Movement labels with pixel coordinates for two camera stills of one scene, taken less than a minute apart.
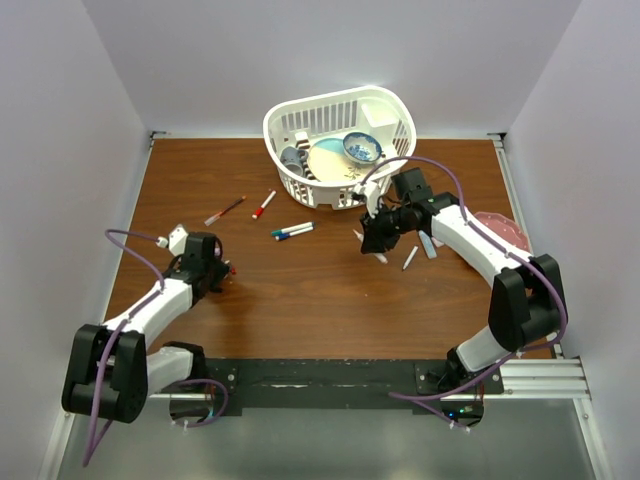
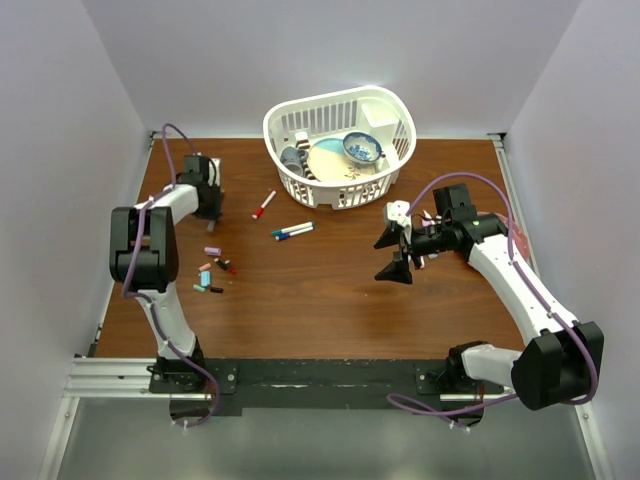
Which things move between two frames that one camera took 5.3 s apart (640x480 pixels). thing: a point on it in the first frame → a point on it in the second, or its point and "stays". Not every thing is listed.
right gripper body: [388, 225] → [400, 232]
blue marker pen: [301, 231] stays
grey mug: [293, 159] stays
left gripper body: [217, 270] → [211, 210]
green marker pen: [292, 229] stays
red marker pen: [267, 201] stays
